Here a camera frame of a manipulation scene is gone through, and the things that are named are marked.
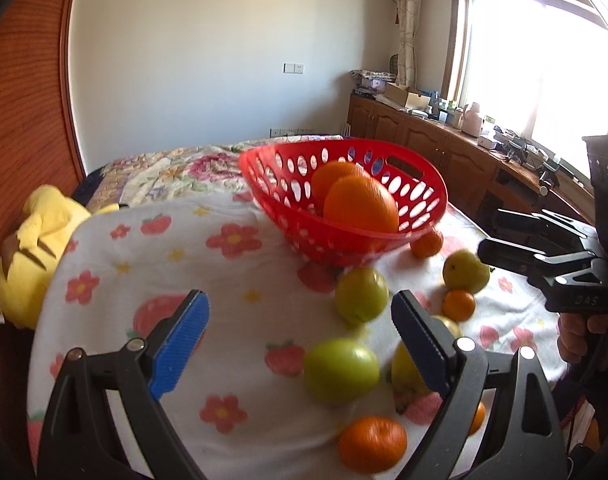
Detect white plastic bottle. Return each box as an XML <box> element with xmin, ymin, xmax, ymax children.
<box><xmin>461</xmin><ymin>102</ymin><xmax>485</xmax><ymax>136</ymax></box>

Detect folded patterned cloth stack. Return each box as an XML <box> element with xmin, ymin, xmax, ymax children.
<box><xmin>350</xmin><ymin>69</ymin><xmax>397</xmax><ymax>93</ymax></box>

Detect black cable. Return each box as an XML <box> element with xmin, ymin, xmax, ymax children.
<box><xmin>564</xmin><ymin>317</ymin><xmax>608</xmax><ymax>466</ymax></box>

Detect red plastic basket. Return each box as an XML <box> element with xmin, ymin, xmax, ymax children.
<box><xmin>239</xmin><ymin>137</ymin><xmax>449</xmax><ymax>268</ymax></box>

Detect yellow-green pear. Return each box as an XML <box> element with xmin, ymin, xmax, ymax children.
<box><xmin>430</xmin><ymin>315</ymin><xmax>463</xmax><ymax>341</ymax></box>
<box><xmin>390</xmin><ymin>341</ymin><xmax>437</xmax><ymax>413</ymax></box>
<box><xmin>442</xmin><ymin>248</ymin><xmax>492</xmax><ymax>295</ymax></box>

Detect person's right hand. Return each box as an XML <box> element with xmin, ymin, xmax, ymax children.
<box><xmin>557</xmin><ymin>310</ymin><xmax>608</xmax><ymax>363</ymax></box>

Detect wooden cabinet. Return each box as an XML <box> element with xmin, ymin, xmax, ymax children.
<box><xmin>347</xmin><ymin>92</ymin><xmax>597</xmax><ymax>241</ymax></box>

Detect small teal boxes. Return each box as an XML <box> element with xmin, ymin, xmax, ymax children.
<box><xmin>431</xmin><ymin>92</ymin><xmax>465</xmax><ymax>126</ymax></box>

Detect wooden-framed window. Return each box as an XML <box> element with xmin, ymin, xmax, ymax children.
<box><xmin>444</xmin><ymin>0</ymin><xmax>608</xmax><ymax>196</ymax></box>

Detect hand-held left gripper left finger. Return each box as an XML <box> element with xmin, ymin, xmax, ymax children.
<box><xmin>36</xmin><ymin>289</ymin><xmax>211</xmax><ymax>480</ymax></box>

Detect large orange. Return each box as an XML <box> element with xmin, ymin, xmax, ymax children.
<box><xmin>323</xmin><ymin>175</ymin><xmax>401</xmax><ymax>233</ymax></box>
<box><xmin>311</xmin><ymin>160</ymin><xmax>372</xmax><ymax>206</ymax></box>

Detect floral bedspread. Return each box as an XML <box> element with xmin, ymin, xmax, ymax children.
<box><xmin>74</xmin><ymin>134</ymin><xmax>345</xmax><ymax>208</ymax></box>

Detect small tangerine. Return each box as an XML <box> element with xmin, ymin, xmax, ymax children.
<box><xmin>468</xmin><ymin>401</ymin><xmax>486</xmax><ymax>436</ymax></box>
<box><xmin>442</xmin><ymin>289</ymin><xmax>477</xmax><ymax>322</ymax></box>
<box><xmin>410</xmin><ymin>229</ymin><xmax>445</xmax><ymax>259</ymax></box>
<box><xmin>338</xmin><ymin>416</ymin><xmax>409</xmax><ymax>474</ymax></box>

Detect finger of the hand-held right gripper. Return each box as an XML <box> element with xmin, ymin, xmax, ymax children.
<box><xmin>477</xmin><ymin>238</ymin><xmax>608</xmax><ymax>292</ymax></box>
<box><xmin>493</xmin><ymin>208</ymin><xmax>600</xmax><ymax>252</ymax></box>

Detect cardboard box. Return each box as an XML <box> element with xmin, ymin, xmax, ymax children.
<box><xmin>384</xmin><ymin>82</ymin><xmax>432</xmax><ymax>110</ymax></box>

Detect yellow plush toy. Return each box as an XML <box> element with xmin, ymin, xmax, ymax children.
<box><xmin>0</xmin><ymin>185</ymin><xmax>120</xmax><ymax>331</ymax></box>

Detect patterned beige curtain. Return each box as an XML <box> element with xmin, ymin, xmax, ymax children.
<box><xmin>393</xmin><ymin>0</ymin><xmax>425</xmax><ymax>88</ymax></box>

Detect pile of small gadgets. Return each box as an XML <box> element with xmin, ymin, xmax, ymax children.
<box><xmin>491</xmin><ymin>127</ymin><xmax>577</xmax><ymax>188</ymax></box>

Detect green apple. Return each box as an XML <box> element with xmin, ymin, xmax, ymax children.
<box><xmin>334</xmin><ymin>266</ymin><xmax>389</xmax><ymax>325</ymax></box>
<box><xmin>304</xmin><ymin>338</ymin><xmax>381</xmax><ymax>405</ymax></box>

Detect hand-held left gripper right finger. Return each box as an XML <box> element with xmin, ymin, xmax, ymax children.
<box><xmin>390</xmin><ymin>290</ymin><xmax>567</xmax><ymax>480</ymax></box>

